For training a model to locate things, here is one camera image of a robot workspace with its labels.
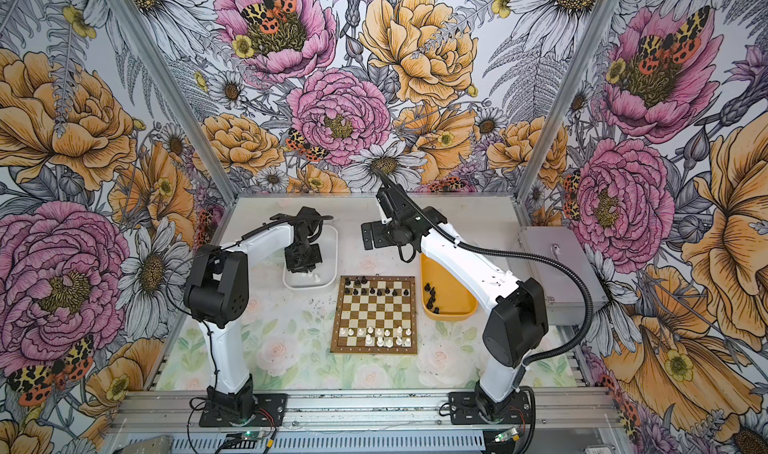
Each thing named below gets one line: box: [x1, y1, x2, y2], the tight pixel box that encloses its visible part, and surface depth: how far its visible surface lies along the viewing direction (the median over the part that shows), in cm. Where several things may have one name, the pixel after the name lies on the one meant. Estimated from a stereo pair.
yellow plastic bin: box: [420, 253, 478, 323], surface depth 94 cm
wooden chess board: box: [330, 275, 418, 354], surface depth 91 cm
